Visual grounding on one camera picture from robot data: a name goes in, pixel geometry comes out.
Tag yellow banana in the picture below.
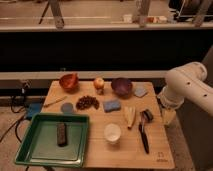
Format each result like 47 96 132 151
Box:
124 107 136 129

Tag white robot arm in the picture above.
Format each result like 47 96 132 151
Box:
157 62 213 125

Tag green plastic tray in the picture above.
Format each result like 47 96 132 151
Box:
14 113 89 168

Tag small dark object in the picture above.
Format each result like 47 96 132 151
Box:
143 109 153 122

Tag wooden cutting board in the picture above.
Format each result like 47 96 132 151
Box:
42 81 175 169

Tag purple bowl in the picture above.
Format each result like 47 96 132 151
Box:
111 77 133 96

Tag white cup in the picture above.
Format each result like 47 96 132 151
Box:
104 123 121 144

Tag red yellow apple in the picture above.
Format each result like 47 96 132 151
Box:
93 77 104 90

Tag wooden spoon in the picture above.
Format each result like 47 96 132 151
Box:
43 96 67 108

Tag orange bowl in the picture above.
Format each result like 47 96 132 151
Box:
59 73 78 91

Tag dark rectangular block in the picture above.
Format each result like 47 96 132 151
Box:
57 123 67 147

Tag blue box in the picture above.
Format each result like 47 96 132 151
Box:
26 103 42 119

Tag black cables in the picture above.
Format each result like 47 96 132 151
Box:
0 81 32 144

